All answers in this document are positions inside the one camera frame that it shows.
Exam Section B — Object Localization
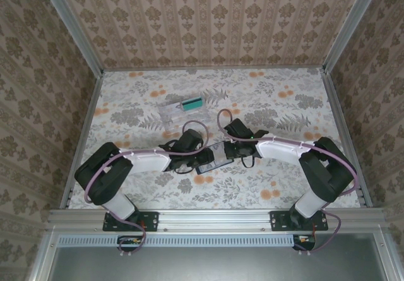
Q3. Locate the dark blue card holder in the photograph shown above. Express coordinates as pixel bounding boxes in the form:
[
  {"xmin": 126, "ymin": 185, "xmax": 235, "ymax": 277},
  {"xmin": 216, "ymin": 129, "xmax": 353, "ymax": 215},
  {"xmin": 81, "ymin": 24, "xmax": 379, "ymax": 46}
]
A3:
[{"xmin": 194, "ymin": 141, "xmax": 237, "ymax": 176}]

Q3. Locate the teal card with grey stripe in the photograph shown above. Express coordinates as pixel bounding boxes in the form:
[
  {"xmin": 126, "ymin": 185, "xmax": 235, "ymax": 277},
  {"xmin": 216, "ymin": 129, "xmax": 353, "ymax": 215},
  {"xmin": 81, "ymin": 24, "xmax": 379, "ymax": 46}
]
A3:
[{"xmin": 180, "ymin": 98, "xmax": 206, "ymax": 112}]

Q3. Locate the clear plastic tray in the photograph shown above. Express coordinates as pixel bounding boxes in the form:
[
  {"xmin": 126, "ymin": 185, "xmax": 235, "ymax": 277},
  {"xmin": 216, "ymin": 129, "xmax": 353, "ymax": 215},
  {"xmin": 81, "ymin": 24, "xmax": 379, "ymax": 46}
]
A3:
[{"xmin": 157, "ymin": 99, "xmax": 211, "ymax": 136}]

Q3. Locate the floral patterned table cover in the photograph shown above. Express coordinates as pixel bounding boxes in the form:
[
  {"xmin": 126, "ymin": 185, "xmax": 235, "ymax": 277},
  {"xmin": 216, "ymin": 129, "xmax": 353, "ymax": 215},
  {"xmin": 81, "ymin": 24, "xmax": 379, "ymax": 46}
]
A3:
[{"xmin": 68, "ymin": 68, "xmax": 364, "ymax": 211}]

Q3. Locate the black controller board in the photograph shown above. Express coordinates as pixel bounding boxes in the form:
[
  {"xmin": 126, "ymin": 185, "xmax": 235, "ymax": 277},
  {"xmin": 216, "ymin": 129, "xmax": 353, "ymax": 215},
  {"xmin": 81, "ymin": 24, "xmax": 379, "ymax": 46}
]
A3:
[
  {"xmin": 292, "ymin": 234, "xmax": 317, "ymax": 251},
  {"xmin": 117, "ymin": 235, "xmax": 143, "ymax": 253}
]

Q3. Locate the grey metal sheet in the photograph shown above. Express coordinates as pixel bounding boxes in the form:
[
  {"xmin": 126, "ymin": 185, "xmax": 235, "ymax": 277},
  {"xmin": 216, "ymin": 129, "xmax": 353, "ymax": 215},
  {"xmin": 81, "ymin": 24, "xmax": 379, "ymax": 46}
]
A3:
[{"xmin": 47, "ymin": 246, "xmax": 389, "ymax": 281}]

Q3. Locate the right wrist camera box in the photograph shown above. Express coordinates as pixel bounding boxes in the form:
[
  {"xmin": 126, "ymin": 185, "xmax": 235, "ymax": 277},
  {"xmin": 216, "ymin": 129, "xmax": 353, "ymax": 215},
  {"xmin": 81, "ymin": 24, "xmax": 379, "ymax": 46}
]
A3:
[{"xmin": 224, "ymin": 119, "xmax": 254, "ymax": 140}]

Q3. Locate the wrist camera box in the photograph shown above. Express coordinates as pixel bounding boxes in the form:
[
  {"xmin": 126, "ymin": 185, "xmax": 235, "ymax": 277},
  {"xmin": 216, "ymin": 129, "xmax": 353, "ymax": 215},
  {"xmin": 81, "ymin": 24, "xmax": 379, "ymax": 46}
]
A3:
[
  {"xmin": 224, "ymin": 119, "xmax": 254, "ymax": 140},
  {"xmin": 177, "ymin": 128, "xmax": 206, "ymax": 152}
]

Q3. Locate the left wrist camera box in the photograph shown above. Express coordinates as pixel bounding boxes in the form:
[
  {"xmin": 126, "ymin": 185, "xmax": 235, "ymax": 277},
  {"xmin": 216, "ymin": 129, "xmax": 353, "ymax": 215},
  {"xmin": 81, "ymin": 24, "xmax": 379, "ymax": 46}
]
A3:
[{"xmin": 177, "ymin": 128, "xmax": 206, "ymax": 152}]

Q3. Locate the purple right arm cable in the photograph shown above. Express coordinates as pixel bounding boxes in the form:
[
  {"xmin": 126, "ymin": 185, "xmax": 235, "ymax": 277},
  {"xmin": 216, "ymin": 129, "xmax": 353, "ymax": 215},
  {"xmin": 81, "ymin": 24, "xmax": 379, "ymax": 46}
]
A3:
[{"xmin": 217, "ymin": 108, "xmax": 359, "ymax": 257}]

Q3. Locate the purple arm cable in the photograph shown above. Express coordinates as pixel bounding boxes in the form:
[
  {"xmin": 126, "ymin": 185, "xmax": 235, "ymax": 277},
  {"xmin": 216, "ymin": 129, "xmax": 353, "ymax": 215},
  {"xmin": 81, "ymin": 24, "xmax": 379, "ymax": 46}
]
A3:
[
  {"xmin": 217, "ymin": 108, "xmax": 359, "ymax": 257},
  {"xmin": 83, "ymin": 119, "xmax": 210, "ymax": 258}
]

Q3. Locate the long aluminium base rail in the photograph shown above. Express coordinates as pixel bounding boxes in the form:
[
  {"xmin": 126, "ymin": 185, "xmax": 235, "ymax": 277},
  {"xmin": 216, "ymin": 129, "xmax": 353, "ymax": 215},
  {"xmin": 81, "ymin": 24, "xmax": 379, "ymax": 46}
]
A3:
[{"xmin": 47, "ymin": 209, "xmax": 384, "ymax": 231}]

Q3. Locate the thin aluminium edge rail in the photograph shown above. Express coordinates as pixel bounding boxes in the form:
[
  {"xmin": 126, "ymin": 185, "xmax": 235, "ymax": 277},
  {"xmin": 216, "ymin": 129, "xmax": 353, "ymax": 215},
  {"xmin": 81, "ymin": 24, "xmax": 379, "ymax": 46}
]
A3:
[{"xmin": 102, "ymin": 67, "xmax": 326, "ymax": 73}]

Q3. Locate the slotted grey cable duct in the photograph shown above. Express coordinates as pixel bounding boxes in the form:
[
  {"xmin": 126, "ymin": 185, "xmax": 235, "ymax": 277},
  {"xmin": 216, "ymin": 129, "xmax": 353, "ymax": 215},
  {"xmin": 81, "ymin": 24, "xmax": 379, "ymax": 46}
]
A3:
[{"xmin": 58, "ymin": 234, "xmax": 294, "ymax": 248}]

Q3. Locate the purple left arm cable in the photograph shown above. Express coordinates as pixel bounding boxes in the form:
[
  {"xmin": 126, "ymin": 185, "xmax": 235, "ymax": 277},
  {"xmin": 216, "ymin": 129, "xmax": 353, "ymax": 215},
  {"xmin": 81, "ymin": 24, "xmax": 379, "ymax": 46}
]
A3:
[{"xmin": 83, "ymin": 119, "xmax": 210, "ymax": 258}]

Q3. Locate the aluminium side rail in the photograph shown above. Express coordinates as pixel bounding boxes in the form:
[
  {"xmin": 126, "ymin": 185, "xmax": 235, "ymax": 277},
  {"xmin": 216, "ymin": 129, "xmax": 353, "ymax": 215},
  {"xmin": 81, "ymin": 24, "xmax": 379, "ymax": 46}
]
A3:
[
  {"xmin": 59, "ymin": 71, "xmax": 105, "ymax": 211},
  {"xmin": 321, "ymin": 68, "xmax": 375, "ymax": 209}
]

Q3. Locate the aluminium upright post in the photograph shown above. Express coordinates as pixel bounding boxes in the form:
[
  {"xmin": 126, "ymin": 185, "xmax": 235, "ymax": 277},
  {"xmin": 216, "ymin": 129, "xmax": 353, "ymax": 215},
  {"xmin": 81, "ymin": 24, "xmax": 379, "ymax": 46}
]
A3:
[
  {"xmin": 323, "ymin": 0, "xmax": 378, "ymax": 73},
  {"xmin": 39, "ymin": 0, "xmax": 104, "ymax": 75}
]

